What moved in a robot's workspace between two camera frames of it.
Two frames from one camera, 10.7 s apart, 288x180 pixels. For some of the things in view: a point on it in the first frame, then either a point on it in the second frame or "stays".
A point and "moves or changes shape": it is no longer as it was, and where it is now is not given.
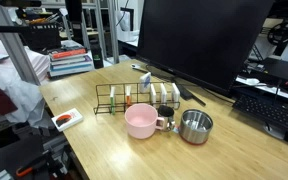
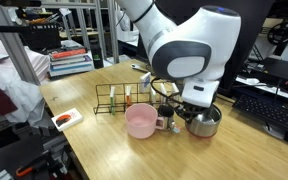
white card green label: [112, 99] stays
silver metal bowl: [194, 126] moves or changes shape
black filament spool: [282, 33] stays
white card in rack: [153, 94] stays
